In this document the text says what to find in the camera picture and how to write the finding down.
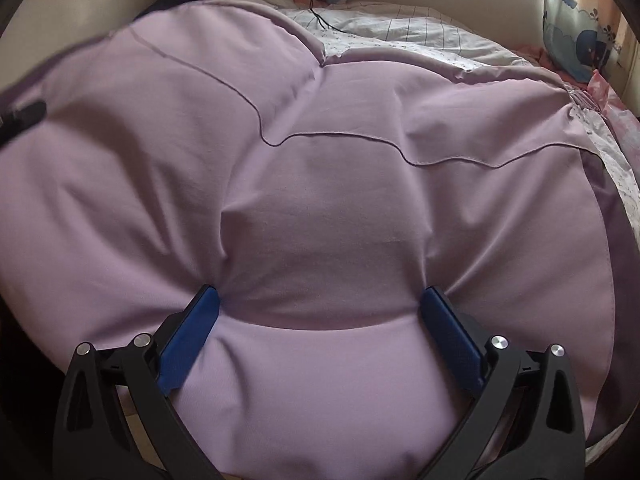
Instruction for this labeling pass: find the pink and blue printed curtain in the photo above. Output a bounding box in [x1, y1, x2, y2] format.
[542, 0, 636, 83]

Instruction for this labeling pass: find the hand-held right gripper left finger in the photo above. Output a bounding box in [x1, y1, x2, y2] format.
[51, 284, 224, 480]

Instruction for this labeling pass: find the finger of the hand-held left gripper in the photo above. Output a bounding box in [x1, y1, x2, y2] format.
[0, 101, 49, 149]

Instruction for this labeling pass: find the white cherry print quilt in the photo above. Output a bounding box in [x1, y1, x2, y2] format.
[210, 0, 640, 468]

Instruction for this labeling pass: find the purple jacket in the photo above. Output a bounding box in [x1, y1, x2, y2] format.
[0, 0, 640, 480]

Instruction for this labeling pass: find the black cable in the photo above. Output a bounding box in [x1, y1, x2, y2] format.
[267, 0, 353, 35]

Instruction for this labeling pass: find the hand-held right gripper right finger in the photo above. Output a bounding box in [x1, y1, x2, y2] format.
[416, 285, 587, 480]

